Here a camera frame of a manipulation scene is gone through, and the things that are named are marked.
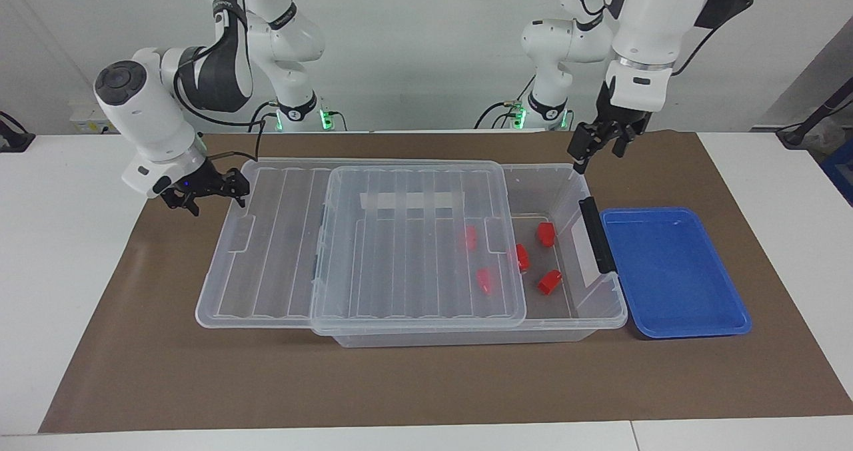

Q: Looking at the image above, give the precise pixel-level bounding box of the blue crate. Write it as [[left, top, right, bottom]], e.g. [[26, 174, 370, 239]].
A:
[[820, 138, 853, 207]]

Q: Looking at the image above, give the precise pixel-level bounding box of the clear plastic storage box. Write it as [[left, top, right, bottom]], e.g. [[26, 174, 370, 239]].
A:
[[311, 160, 629, 350]]

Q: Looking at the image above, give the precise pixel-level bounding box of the black base cable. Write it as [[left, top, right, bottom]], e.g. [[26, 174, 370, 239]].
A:
[[248, 100, 283, 133], [473, 100, 528, 131]]

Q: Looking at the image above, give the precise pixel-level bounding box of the blue plastic tray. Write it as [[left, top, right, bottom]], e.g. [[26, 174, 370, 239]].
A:
[[600, 207, 753, 340]]

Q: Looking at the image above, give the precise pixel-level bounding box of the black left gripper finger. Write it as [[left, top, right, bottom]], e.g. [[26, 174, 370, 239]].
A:
[[610, 126, 638, 159], [567, 125, 595, 175]]

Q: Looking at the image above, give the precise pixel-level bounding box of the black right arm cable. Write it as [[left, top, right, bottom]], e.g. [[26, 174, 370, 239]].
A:
[[172, 0, 269, 167]]

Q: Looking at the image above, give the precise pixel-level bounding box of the white power strip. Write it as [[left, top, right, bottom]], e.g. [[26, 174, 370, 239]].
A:
[[69, 108, 119, 136]]

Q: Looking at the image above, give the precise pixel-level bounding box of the clear ribbed plastic lid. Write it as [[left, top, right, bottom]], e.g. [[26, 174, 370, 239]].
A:
[[195, 158, 528, 336]]

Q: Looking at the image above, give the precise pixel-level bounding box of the brown table mat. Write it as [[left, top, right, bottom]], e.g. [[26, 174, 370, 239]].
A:
[[39, 130, 853, 434]]

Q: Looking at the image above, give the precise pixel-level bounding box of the black clamp on table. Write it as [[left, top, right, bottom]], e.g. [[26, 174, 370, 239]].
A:
[[0, 110, 35, 154]]

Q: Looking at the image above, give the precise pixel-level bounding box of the black stand with cable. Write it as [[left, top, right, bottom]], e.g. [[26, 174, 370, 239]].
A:
[[776, 81, 853, 149]]

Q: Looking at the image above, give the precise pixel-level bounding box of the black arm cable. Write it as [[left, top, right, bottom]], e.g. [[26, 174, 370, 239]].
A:
[[672, 0, 756, 79], [172, 0, 269, 167]]

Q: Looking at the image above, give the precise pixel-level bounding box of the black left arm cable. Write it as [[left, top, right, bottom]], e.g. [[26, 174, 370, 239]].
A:
[[672, 0, 756, 79]]

